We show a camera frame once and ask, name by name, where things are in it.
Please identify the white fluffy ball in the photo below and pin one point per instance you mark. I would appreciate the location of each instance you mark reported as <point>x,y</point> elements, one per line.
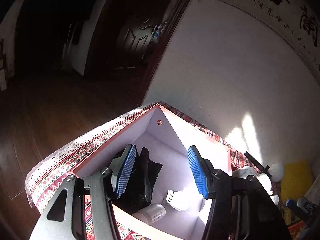
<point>277,172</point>

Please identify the white LED light bulb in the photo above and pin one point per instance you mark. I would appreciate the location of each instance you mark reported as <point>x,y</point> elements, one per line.
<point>179,200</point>

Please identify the calligraphy wall scroll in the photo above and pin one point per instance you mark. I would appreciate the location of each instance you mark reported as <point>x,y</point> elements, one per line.
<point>293,20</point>

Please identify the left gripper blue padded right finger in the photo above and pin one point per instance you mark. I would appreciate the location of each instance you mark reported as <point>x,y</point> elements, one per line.
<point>202,173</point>

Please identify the yellow fluffy cushion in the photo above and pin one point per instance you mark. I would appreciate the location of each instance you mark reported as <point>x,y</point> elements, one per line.
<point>298,179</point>

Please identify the patterned red tablecloth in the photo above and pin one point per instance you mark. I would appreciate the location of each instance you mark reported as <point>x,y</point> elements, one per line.
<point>81,208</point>

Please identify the dark wooden door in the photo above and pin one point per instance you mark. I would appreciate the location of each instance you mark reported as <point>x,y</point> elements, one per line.
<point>133,41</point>

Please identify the black cloth item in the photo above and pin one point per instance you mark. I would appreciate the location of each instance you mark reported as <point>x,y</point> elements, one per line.
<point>138,193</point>

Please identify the black metal rod tool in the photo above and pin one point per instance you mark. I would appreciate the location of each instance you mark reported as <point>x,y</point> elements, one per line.
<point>260,167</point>

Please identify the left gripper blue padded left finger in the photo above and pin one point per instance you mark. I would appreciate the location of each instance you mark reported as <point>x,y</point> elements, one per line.
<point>121,169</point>

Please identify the white and red storage box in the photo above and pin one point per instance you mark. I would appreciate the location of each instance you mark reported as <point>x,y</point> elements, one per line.
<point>167,137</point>

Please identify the white medicine bottle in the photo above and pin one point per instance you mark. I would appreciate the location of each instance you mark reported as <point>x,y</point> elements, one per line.
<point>150,214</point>

